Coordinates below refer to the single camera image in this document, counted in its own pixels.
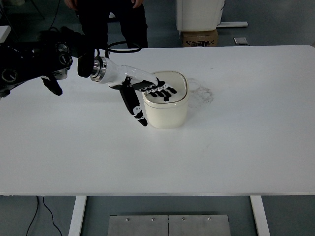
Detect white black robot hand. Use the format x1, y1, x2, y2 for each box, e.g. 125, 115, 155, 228
90, 57, 177, 126

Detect cream lidded trash can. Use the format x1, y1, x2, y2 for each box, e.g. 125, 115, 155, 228
142, 71, 189, 129

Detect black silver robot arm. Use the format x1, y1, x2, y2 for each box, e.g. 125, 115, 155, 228
0, 27, 177, 126

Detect person's left hand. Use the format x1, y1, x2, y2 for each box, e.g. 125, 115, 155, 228
131, 0, 143, 8

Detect person's right hand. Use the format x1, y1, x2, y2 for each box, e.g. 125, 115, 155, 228
64, 0, 78, 11

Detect brown cardboard box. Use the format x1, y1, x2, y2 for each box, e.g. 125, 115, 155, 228
180, 29, 219, 47

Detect white plastic bin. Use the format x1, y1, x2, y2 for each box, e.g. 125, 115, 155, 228
176, 0, 225, 31

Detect grey floor socket plate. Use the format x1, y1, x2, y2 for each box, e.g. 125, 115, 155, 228
233, 37, 248, 45

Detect white table foot bar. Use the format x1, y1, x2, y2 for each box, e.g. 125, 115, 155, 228
217, 21, 248, 28

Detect person in black clothes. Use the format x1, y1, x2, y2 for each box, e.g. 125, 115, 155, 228
63, 0, 149, 49

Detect left white table leg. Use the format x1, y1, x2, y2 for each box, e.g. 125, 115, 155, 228
68, 196, 87, 236

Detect white table leg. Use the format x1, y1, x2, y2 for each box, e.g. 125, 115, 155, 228
68, 196, 87, 236
250, 195, 270, 236

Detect white side table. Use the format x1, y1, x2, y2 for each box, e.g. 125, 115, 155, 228
0, 26, 11, 43

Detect right white table leg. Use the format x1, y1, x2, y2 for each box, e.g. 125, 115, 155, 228
250, 195, 270, 236

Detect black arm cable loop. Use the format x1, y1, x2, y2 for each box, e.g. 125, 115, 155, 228
94, 41, 143, 59

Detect metal base plate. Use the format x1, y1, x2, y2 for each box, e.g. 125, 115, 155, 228
108, 215, 231, 236

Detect black floor cable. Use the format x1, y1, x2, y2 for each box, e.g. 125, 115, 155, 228
26, 195, 63, 236

